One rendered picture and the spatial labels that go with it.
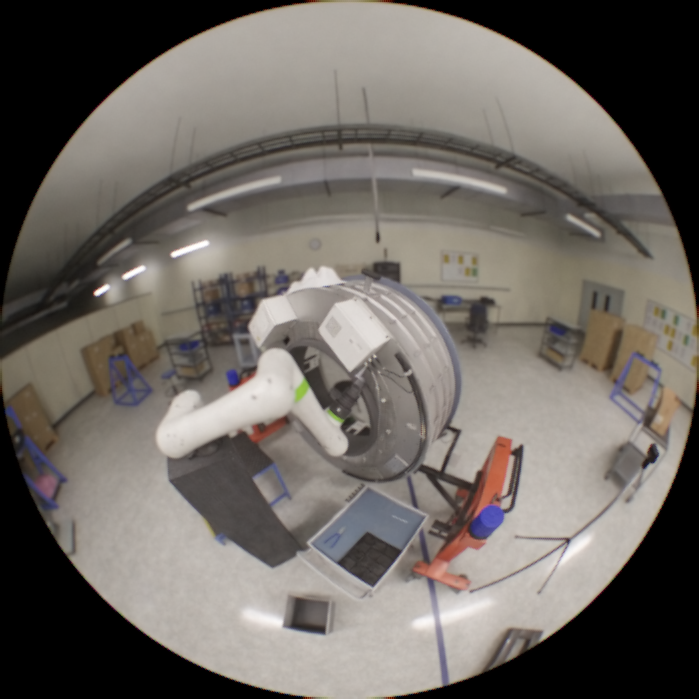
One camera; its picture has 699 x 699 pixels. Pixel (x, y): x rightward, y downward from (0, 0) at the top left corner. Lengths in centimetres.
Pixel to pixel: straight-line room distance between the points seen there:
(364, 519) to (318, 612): 96
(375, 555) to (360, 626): 82
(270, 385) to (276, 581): 179
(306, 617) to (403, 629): 68
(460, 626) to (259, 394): 204
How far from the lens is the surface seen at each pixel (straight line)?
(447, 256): 692
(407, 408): 103
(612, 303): 934
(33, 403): 668
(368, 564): 133
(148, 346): 816
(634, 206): 502
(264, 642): 213
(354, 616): 197
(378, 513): 144
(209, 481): 101
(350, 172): 415
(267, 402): 53
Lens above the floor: 197
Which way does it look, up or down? 22 degrees down
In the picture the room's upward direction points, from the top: 4 degrees counter-clockwise
